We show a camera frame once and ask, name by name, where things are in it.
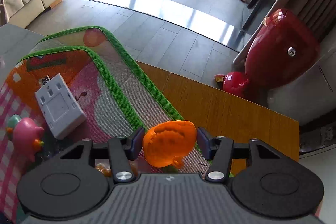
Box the red round object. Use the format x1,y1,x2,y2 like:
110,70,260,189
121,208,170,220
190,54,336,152
223,71,250,96

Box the pink pig toy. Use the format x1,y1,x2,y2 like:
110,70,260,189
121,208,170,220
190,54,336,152
13,117,45,163

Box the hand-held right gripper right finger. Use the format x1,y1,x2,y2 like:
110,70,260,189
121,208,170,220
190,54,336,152
196,127,282,183

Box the grey cabinet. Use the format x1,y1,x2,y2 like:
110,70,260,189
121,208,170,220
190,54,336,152
267,49,336,126

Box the red plastic stool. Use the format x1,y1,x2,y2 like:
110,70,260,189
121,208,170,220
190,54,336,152
244,8,321,89

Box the orange plastic shell toy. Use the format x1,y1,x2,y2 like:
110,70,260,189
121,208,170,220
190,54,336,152
142,120,197,168

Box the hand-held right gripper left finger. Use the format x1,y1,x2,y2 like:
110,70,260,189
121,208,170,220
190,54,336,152
60,126,146,184

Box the teal plastic toy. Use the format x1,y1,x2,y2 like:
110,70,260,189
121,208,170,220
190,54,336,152
6,114,22,140

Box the colourful printed play mat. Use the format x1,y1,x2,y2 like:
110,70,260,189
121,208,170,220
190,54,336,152
0,26,234,224

